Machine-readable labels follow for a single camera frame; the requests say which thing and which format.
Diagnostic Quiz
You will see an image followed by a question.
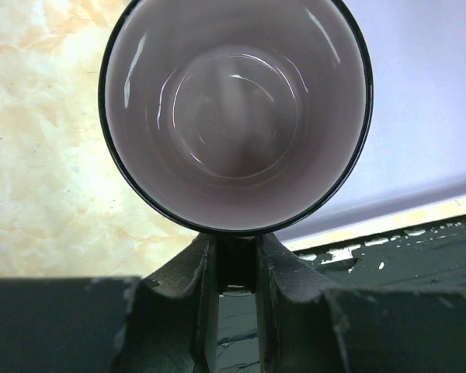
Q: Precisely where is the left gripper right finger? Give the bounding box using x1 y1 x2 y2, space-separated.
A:
255 234 345 372

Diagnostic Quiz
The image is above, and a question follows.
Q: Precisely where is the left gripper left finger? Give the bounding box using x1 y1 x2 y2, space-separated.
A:
112 234 219 372

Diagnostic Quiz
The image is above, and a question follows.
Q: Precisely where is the purple mug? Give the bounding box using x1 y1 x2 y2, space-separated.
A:
98 0 374 295

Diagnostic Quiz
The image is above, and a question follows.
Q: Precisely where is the lavender plastic tray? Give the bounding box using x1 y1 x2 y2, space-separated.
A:
277 1 466 242

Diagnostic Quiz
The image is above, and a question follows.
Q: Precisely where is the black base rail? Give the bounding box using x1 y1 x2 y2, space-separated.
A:
216 215 466 372

